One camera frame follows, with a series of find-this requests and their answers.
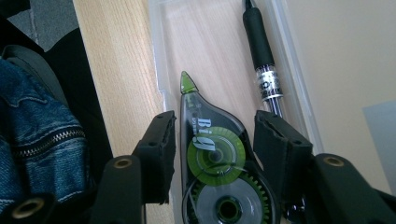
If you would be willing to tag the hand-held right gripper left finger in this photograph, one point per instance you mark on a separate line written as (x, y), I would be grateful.
(158, 155)

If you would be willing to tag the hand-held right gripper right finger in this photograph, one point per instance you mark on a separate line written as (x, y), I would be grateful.
(280, 149)

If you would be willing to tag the green correction tape dispenser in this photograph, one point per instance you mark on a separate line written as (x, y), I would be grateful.
(214, 149)

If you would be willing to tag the translucent plastic pencil case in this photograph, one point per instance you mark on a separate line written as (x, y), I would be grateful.
(202, 46)

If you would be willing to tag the black pen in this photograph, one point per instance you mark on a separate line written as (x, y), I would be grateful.
(258, 40)

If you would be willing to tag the blue denim clothing with zipper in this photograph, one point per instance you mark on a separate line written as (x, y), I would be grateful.
(37, 118)

